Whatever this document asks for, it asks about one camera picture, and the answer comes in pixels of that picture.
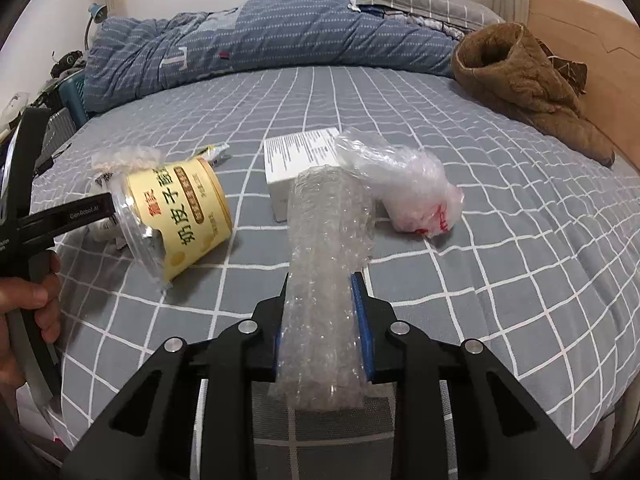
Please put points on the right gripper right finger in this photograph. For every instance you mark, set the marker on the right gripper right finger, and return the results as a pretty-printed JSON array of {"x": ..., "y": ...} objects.
[{"x": 459, "y": 412}]

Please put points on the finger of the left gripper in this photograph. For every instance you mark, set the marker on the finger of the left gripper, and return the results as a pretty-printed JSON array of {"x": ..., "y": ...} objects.
[{"x": 67, "y": 217}]

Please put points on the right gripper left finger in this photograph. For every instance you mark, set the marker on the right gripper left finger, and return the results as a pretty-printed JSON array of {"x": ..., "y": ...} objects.
[{"x": 188, "y": 411}]

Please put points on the yellow yogurt cup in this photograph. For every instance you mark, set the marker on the yellow yogurt cup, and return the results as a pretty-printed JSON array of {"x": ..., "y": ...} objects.
[{"x": 171, "y": 216}]

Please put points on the yellow snack wrapper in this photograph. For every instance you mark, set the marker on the yellow snack wrapper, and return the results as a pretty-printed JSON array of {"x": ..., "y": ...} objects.
[{"x": 214, "y": 154}]

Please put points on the white cardboard box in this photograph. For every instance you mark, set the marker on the white cardboard box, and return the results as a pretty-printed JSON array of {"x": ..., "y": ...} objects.
[{"x": 288, "y": 156}]

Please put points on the clear plastic bag red print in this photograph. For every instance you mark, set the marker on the clear plastic bag red print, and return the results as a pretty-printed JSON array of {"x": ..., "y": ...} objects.
[{"x": 411, "y": 184}]

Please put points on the clear bubble wrap roll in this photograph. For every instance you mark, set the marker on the clear bubble wrap roll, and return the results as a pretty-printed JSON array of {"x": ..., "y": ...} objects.
[{"x": 319, "y": 356}]

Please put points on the person's left hand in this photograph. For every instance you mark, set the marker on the person's left hand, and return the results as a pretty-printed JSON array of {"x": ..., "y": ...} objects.
[{"x": 30, "y": 324}]

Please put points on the grey suitcase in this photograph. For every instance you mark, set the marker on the grey suitcase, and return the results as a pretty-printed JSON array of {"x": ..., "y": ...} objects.
[{"x": 60, "y": 129}]

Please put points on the grey checked bed sheet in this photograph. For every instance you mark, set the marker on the grey checked bed sheet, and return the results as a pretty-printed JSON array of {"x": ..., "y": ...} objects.
[{"x": 534, "y": 248}]

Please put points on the blue striped duvet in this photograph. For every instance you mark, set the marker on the blue striped duvet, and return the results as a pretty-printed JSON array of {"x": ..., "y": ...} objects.
[{"x": 130, "y": 59}]

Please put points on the blue desk lamp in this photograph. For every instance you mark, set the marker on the blue desk lamp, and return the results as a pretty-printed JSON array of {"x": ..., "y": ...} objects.
[{"x": 98, "y": 14}]

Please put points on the brown fleece jacket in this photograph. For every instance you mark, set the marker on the brown fleece jacket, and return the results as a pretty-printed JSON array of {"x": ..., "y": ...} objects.
[{"x": 504, "y": 67}]

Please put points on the wooden headboard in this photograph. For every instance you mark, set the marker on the wooden headboard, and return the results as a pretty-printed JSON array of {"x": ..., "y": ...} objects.
[{"x": 610, "y": 47}]

